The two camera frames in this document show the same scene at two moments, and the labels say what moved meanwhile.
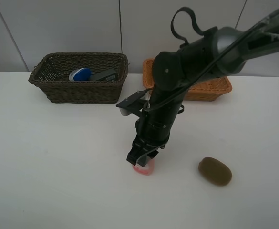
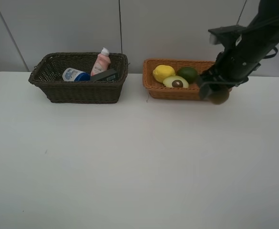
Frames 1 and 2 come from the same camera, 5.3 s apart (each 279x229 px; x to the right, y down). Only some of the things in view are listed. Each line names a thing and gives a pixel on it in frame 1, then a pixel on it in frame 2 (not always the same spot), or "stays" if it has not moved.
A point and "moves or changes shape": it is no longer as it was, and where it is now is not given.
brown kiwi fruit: (215, 171) to (219, 97)
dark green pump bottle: (109, 75) stays
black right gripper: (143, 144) to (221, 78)
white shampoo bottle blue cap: (80, 74) moves or changes shape
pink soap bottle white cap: (146, 170) to (101, 63)
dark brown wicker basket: (52, 73) stays
